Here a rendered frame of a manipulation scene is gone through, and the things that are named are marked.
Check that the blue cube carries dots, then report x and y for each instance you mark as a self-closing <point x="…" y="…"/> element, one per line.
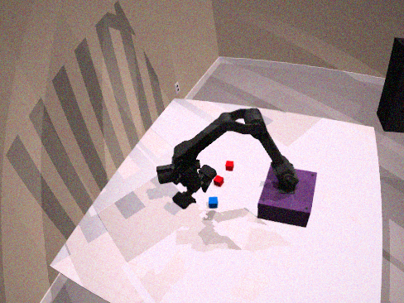
<point x="213" y="202"/>

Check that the red cube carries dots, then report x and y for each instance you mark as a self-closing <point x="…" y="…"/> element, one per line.
<point x="218" y="181"/>
<point x="229" y="165"/>

